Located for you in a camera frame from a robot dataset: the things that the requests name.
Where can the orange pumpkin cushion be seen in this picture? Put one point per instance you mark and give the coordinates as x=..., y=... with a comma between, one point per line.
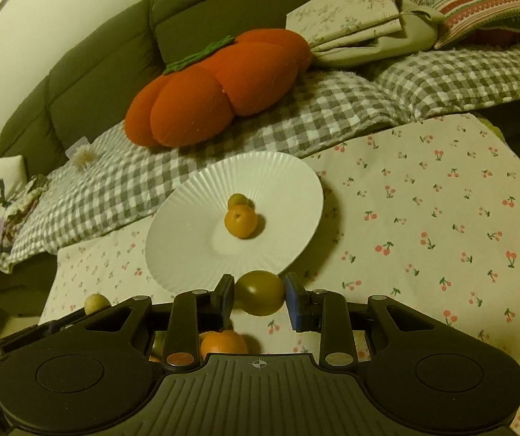
x=223, y=86

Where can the small tan round fruit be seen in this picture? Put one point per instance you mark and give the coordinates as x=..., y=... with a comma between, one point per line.
x=96, y=303

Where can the olive green round fruit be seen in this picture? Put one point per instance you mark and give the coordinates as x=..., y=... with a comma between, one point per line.
x=260, y=297

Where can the white ribbed plate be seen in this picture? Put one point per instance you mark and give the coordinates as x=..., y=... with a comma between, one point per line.
x=196, y=236

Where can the green sofa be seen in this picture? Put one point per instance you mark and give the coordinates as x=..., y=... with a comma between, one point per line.
x=105, y=63

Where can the folded beige blanket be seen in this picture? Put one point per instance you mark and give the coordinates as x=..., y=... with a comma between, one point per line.
x=405, y=38

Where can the crumpled floral cloth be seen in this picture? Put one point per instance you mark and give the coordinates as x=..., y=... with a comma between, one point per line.
x=19, y=209

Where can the large orange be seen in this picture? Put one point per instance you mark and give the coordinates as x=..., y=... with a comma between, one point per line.
x=223, y=343

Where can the folded floral sheet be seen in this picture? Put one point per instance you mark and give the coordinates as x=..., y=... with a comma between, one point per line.
x=346, y=13

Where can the red cushion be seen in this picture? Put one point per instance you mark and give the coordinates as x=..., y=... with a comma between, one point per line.
x=491, y=36

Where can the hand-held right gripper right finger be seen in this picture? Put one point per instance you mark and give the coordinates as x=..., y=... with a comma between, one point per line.
x=294, y=302

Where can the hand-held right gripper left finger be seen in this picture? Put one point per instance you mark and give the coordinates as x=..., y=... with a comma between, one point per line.
x=226, y=302

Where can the fluffy beige tuft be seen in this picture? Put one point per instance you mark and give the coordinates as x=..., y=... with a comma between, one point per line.
x=84, y=157

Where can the grey checked blanket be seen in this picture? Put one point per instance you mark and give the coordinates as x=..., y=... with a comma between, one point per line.
x=287, y=113

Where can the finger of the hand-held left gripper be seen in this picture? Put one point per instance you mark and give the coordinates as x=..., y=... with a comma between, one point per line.
x=42, y=334

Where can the cherry print tablecloth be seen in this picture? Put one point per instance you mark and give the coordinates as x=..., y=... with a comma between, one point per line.
x=423, y=236

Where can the small embroidered white pillow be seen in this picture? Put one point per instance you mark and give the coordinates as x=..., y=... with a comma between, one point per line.
x=3, y=181

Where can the small orange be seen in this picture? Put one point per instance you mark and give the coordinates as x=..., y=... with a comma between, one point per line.
x=241, y=222

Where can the small yellow-green fruit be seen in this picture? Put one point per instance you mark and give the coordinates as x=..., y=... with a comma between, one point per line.
x=236, y=200

